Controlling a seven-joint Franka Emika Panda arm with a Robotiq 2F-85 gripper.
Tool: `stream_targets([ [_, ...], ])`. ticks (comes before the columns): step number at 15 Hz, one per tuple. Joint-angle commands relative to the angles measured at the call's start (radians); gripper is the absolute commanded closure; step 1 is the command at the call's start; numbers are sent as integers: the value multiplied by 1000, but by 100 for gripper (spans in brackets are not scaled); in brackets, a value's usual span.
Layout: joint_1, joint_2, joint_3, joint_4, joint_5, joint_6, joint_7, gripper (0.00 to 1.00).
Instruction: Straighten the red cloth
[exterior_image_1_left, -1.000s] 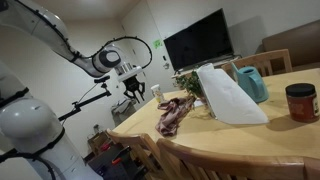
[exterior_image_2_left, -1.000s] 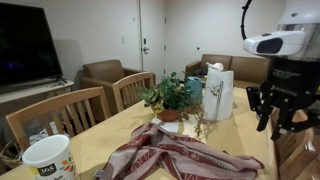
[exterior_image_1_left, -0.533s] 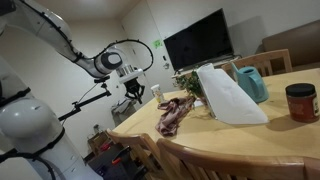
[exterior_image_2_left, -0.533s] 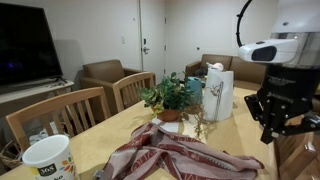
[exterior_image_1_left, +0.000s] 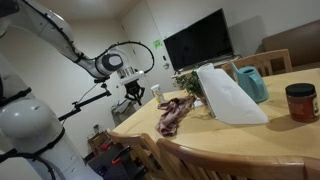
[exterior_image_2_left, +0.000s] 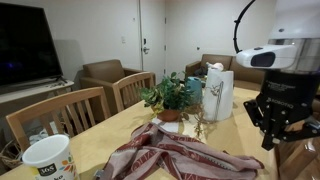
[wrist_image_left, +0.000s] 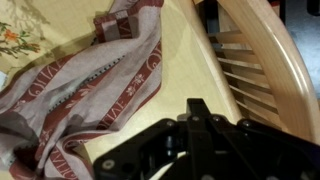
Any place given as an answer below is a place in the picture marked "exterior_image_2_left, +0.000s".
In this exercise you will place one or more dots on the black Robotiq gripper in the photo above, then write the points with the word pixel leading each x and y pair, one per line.
pixel 293 96

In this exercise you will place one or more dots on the red patterned kitchen cloth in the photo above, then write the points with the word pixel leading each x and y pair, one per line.
pixel 173 156

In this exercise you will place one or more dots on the light wooden slat chair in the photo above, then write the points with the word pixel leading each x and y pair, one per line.
pixel 56 103
pixel 133 91
pixel 296 160

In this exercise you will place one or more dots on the white pink crumpled item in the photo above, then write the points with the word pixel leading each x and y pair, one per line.
pixel 215 66

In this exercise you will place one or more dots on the teal plastic watering can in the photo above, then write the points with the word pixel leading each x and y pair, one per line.
pixel 195 90

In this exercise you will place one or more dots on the brown sofa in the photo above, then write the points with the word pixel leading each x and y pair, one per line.
pixel 216 60

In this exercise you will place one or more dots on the dark bag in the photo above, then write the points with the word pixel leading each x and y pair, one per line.
pixel 201 72

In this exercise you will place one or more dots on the white paper sheet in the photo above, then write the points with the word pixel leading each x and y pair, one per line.
pixel 168 126

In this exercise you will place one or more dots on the green potted plant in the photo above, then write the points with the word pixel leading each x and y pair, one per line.
pixel 168 95

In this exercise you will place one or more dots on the white room door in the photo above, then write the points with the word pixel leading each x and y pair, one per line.
pixel 153 20

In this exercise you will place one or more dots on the small grey metal clip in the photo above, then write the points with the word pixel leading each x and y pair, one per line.
pixel 98 173

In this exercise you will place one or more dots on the brown upholstered armchair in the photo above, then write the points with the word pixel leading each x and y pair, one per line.
pixel 103 71

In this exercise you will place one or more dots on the white printed paper cup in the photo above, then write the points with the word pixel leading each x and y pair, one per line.
pixel 50 160

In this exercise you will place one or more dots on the white television stand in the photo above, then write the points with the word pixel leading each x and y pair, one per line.
pixel 33 91

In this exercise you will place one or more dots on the black flat screen television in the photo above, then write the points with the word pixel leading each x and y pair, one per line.
pixel 26 43

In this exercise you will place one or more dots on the wicker basket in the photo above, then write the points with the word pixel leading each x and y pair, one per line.
pixel 10 156

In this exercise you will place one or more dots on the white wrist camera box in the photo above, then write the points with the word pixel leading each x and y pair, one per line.
pixel 266 56

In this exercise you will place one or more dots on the small dark wall fixture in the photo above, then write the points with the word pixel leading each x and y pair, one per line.
pixel 198 48

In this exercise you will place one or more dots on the white wall light switch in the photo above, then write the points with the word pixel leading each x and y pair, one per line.
pixel 123 39

